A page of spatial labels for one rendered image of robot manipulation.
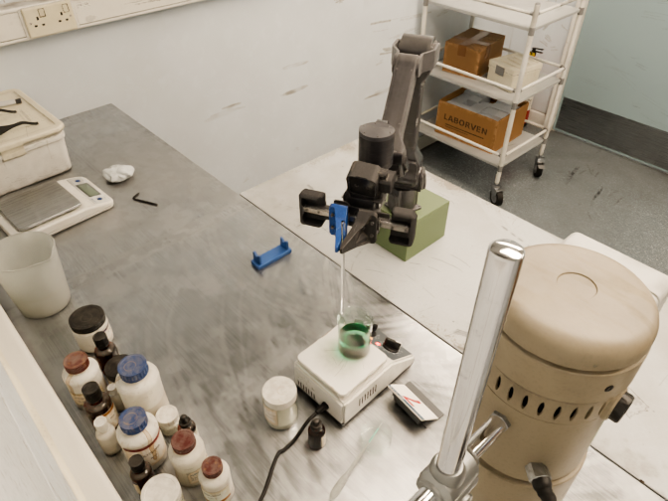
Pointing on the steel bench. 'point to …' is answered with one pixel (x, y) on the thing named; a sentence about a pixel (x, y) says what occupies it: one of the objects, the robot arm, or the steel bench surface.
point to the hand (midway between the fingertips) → (346, 237)
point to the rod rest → (270, 254)
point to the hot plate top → (328, 364)
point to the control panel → (387, 350)
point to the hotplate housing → (345, 410)
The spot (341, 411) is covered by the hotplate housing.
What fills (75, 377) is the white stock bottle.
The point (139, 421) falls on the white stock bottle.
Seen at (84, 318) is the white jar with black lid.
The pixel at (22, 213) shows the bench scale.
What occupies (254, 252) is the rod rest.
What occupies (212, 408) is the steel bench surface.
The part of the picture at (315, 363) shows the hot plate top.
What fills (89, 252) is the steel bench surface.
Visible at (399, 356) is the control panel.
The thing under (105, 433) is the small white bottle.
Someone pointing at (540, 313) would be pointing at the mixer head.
